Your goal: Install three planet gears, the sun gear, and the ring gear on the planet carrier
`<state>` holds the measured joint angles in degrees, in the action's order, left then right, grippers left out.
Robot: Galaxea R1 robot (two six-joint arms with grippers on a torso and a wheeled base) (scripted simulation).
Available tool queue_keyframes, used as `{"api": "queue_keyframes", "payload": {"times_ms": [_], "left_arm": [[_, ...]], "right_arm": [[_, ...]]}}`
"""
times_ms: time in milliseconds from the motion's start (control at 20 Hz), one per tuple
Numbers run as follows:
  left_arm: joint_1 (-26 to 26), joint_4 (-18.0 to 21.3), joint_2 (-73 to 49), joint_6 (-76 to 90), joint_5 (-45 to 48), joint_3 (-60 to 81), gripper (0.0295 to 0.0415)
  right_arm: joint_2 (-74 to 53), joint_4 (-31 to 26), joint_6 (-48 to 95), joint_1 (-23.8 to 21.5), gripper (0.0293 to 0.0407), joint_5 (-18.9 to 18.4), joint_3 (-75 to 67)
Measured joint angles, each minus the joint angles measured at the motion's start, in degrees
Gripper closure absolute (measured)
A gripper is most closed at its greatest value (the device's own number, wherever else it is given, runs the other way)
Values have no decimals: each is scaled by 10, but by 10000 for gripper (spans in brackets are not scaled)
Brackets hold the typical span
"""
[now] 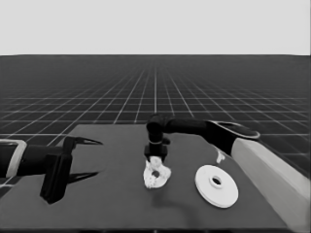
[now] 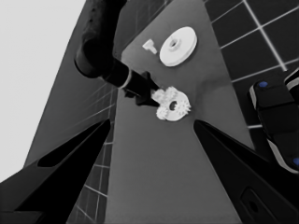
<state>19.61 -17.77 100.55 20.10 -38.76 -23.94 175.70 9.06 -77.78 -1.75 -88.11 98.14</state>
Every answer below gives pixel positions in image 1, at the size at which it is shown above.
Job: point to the large thick white disc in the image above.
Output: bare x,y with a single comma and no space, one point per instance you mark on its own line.
223,197

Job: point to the white round carrier with pins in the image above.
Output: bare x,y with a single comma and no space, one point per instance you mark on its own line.
161,182

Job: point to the small white T-shaped piece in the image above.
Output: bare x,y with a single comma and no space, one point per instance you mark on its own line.
220,158

